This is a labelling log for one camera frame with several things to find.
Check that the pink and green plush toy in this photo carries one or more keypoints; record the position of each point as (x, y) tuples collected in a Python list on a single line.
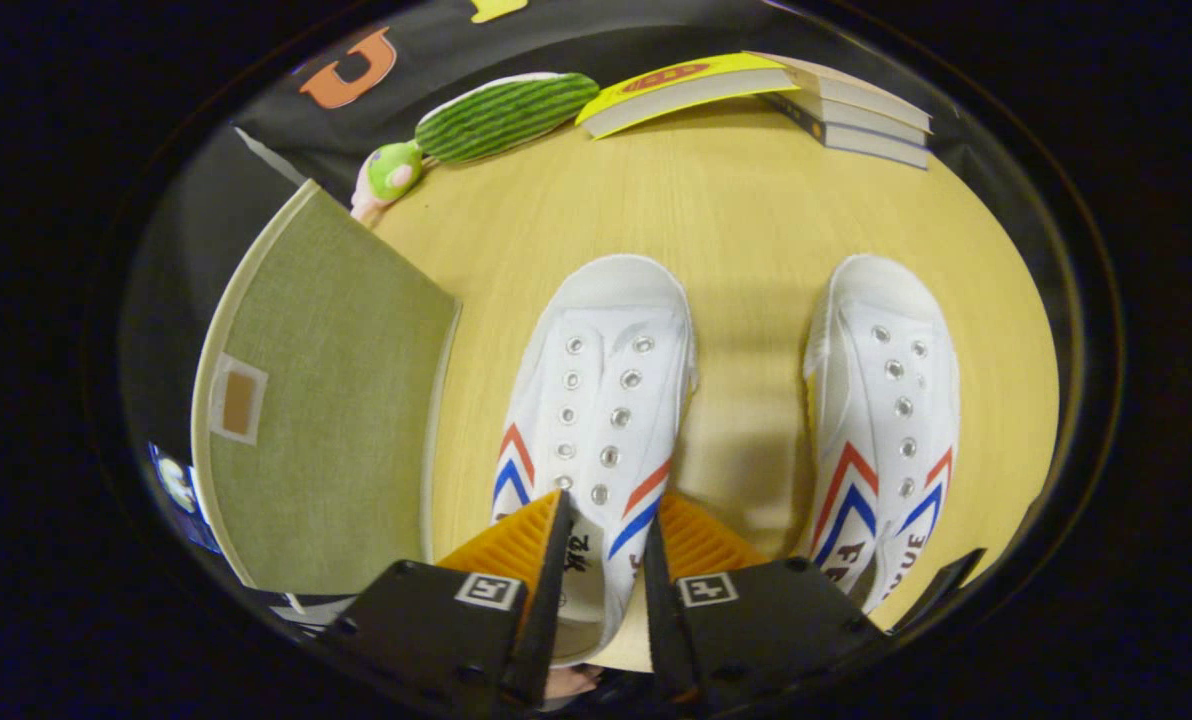
[(391, 175)]

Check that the yellow book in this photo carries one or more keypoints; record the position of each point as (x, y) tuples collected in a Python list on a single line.
[(676, 85)]

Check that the black chair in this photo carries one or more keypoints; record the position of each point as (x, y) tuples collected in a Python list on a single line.
[(941, 590)]

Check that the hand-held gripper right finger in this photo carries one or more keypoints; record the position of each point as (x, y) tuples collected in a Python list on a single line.
[(756, 630)]

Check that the white shoe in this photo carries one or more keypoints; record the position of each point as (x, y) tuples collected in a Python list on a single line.
[(606, 330), (891, 330)]

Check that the beige cover book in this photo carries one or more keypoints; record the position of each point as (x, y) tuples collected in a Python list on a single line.
[(856, 90)]

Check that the green fabric storage box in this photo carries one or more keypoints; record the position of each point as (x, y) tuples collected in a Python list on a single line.
[(346, 400)]

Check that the blue cover book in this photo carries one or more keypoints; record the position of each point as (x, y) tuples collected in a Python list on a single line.
[(881, 148)]

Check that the blue printed box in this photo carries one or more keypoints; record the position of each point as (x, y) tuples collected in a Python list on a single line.
[(181, 490)]

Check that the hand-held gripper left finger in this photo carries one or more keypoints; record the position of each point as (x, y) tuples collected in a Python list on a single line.
[(436, 630)]

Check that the white device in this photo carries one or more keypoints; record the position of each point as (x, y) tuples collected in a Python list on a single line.
[(316, 608)]

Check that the dark cover book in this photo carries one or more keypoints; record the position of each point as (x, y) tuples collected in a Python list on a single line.
[(866, 125)]

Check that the watermelon slice plush toy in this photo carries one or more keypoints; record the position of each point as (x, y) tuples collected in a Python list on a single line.
[(506, 115)]

